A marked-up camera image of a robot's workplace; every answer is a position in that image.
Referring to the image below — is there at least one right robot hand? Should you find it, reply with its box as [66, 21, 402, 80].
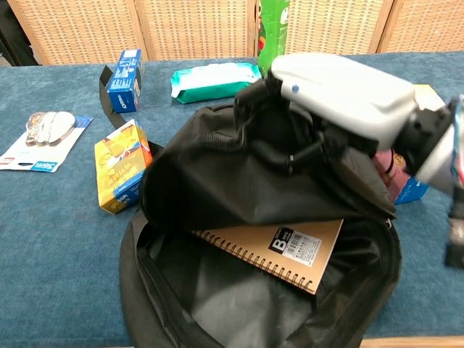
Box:
[233, 54, 418, 175]

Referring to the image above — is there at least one black fabric backpack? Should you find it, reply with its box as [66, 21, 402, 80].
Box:
[98, 65, 402, 348]

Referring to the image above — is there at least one kraft spiral notebook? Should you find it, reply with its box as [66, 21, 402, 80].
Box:
[191, 218, 344, 295]

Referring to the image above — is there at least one white yellow notepad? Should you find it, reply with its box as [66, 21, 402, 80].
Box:
[413, 83, 447, 112]

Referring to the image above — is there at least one green chips can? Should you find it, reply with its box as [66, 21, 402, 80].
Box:
[256, 0, 291, 77]

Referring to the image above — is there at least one large blue pink Oreo box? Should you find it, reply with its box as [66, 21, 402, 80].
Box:
[373, 150, 431, 206]

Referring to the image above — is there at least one green wet wipes pack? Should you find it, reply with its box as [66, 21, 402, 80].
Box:
[170, 62, 262, 105]

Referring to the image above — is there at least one wicker folding screen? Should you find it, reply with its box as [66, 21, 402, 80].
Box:
[7, 0, 464, 66]

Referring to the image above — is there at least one slim blue Oreo box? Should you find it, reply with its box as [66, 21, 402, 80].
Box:
[105, 49, 144, 114]

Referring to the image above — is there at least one yellow cookie box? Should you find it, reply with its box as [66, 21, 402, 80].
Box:
[94, 118, 155, 215]

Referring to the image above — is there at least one correction tape blister pack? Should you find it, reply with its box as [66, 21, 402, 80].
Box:
[0, 111, 94, 173]

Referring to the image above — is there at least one blue table cloth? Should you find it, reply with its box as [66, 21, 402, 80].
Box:
[0, 50, 464, 338]

